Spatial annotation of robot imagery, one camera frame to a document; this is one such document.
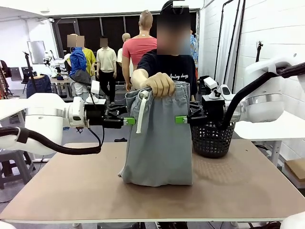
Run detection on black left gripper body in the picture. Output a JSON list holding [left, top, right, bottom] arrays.
[[84, 104, 108, 127]]

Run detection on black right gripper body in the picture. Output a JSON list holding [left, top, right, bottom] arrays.
[[202, 99, 226, 122]]

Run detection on grey training pants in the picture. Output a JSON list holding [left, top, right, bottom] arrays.
[[117, 81, 193, 187]]

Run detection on person's right forearm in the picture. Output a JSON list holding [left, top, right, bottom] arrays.
[[132, 68, 154, 93]]

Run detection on person's right hand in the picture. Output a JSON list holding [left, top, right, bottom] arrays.
[[144, 73, 176, 98]]

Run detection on black mesh basket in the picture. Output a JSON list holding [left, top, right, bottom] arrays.
[[191, 120, 236, 158]]

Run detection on person in black t-shirt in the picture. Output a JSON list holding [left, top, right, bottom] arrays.
[[132, 0, 198, 102]]

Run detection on person in cream polo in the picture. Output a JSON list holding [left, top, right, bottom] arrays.
[[96, 37, 118, 104]]

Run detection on mannequin in yellow shirt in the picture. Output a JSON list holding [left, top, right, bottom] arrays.
[[82, 35, 97, 77]]

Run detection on dark blue jeans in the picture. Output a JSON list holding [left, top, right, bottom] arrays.
[[26, 74, 53, 99]]

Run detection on tall black tripod stand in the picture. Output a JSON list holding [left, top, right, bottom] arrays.
[[255, 41, 264, 63]]

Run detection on grey plastic stool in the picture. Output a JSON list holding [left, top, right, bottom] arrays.
[[0, 150, 37, 190]]

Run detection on brown cardboard box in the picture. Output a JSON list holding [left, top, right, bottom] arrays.
[[285, 158, 305, 183]]

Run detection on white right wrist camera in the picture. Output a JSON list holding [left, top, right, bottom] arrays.
[[203, 76, 231, 101]]

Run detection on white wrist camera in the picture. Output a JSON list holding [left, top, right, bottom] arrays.
[[203, 76, 231, 101], [86, 80, 106, 104]]

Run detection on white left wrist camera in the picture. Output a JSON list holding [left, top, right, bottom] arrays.
[[86, 80, 106, 104]]

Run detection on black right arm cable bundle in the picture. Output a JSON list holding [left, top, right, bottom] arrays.
[[222, 62, 305, 130]]

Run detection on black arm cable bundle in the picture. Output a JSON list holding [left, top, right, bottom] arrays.
[[0, 126, 102, 155], [222, 62, 305, 130]]

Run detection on black left arm cable bundle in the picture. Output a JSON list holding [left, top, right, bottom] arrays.
[[0, 126, 102, 155]]

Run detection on black backdrop frame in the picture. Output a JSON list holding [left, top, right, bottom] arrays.
[[213, 0, 246, 82]]

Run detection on wall whiteboard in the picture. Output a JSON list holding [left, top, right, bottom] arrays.
[[27, 41, 46, 65]]

